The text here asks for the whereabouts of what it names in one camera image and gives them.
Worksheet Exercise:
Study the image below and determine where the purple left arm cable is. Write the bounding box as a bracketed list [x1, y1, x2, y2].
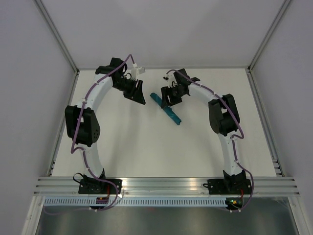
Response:
[44, 53, 137, 216]

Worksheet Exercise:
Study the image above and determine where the aluminium frame post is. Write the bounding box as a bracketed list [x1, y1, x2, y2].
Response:
[247, 0, 293, 73]
[33, 0, 79, 74]

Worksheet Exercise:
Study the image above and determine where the teal cloth napkin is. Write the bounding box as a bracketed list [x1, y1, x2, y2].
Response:
[150, 93, 181, 125]

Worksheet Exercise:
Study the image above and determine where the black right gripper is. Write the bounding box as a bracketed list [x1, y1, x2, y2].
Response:
[160, 85, 185, 109]

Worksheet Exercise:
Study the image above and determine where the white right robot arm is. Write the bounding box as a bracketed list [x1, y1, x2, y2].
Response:
[160, 69, 243, 193]

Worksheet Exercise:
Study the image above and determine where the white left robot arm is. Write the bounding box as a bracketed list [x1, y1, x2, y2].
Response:
[65, 58, 146, 194]

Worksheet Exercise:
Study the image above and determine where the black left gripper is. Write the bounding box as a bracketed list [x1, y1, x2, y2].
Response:
[112, 78, 145, 106]

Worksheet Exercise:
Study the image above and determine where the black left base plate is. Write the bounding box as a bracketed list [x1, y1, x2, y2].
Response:
[72, 171, 122, 194]

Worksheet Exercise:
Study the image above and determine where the white slotted cable duct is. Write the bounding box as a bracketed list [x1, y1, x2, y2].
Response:
[44, 196, 226, 207]

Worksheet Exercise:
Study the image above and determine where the aluminium frame left post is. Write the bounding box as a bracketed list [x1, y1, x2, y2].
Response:
[33, 0, 79, 74]

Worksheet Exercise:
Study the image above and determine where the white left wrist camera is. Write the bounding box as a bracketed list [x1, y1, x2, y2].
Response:
[131, 63, 145, 80]

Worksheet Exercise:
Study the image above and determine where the aluminium front rail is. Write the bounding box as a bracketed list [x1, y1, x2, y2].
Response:
[33, 177, 300, 197]

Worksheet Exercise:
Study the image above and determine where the aluminium frame right post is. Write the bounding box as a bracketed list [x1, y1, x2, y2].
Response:
[247, 0, 293, 73]

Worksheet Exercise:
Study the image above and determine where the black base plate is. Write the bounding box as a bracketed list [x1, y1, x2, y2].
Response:
[202, 170, 252, 195]
[72, 171, 122, 194]

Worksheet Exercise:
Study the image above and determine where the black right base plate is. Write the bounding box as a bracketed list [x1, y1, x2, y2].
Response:
[202, 170, 252, 195]

